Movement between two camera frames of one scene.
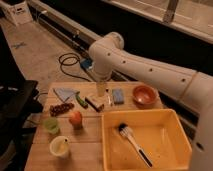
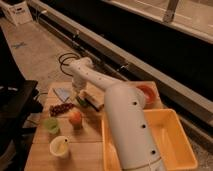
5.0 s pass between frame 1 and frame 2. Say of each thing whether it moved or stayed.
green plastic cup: stayed
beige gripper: moved
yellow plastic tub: stayed
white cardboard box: stayed
